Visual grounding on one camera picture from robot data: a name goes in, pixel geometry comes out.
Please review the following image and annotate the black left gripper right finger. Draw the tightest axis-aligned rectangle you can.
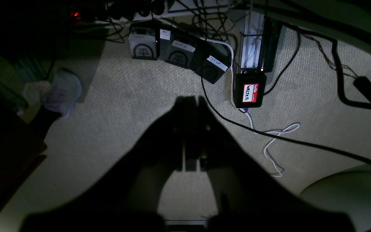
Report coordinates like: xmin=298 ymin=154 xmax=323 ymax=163
xmin=195 ymin=96 xmax=355 ymax=232

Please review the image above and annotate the grey power adapter box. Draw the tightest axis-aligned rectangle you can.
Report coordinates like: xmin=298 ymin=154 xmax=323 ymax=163
xmin=128 ymin=25 xmax=158 ymax=60

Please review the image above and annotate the black cable on carpet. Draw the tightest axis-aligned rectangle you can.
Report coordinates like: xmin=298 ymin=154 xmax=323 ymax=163
xmin=200 ymin=77 xmax=371 ymax=171

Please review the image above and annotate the black adapter box taped label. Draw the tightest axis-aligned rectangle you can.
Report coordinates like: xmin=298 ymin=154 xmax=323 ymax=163
xmin=190 ymin=41 xmax=232 ymax=84

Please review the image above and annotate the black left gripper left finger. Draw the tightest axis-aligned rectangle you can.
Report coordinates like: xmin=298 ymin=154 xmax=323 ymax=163
xmin=22 ymin=97 xmax=186 ymax=232

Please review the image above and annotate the black box with name sticker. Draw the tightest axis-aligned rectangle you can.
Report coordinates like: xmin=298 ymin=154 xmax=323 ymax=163
xmin=233 ymin=72 xmax=267 ymax=109

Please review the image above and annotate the crumpled pale cloth on floor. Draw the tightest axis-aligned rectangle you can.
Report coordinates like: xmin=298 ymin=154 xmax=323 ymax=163
xmin=21 ymin=68 xmax=82 ymax=124

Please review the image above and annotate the white cable on carpet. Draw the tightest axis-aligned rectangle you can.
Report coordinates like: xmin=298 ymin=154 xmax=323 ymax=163
xmin=160 ymin=19 xmax=301 ymax=178

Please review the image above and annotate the black labelled adapter box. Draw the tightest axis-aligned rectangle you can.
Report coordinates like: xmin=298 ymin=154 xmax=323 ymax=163
xmin=158 ymin=27 xmax=198 ymax=69

